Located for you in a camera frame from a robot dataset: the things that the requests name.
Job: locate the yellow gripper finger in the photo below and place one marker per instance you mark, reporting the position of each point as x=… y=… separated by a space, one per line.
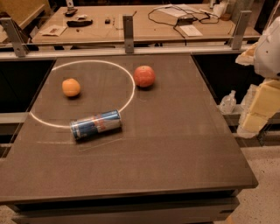
x=265 y=103
x=247 y=58

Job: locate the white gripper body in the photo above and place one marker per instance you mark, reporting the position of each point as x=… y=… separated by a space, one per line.
x=269 y=53

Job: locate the blue silver redbull can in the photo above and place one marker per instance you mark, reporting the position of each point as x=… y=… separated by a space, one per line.
x=96 y=124

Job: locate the clear plastic bottle left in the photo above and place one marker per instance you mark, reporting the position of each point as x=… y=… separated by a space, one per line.
x=228 y=103

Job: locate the black power adapter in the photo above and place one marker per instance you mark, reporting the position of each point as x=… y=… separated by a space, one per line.
x=186 y=20

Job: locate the red apple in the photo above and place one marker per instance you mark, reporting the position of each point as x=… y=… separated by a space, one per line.
x=144 y=76

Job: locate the small black box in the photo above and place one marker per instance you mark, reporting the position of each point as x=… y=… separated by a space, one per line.
x=107 y=21

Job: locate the white circle tape marking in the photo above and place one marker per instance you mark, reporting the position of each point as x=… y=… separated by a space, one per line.
x=67 y=127

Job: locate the black flat device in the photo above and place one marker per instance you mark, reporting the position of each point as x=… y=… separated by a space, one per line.
x=79 y=23

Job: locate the orange fruit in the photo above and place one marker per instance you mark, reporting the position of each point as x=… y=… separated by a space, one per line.
x=71 y=87

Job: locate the dark tool on desk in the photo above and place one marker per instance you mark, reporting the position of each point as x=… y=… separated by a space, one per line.
x=70 y=12

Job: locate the beige paper card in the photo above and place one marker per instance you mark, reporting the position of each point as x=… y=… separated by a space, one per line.
x=53 y=30

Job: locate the right metal rail bracket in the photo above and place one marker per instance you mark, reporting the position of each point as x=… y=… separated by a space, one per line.
x=239 y=30

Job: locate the metal rail bracket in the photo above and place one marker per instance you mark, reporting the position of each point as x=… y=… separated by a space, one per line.
x=239 y=30
x=127 y=22
x=16 y=37

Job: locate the middle metal rail bracket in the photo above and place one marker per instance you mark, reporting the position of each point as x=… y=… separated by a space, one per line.
x=127 y=22

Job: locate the left metal rail bracket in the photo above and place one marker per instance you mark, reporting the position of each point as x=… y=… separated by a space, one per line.
x=16 y=37

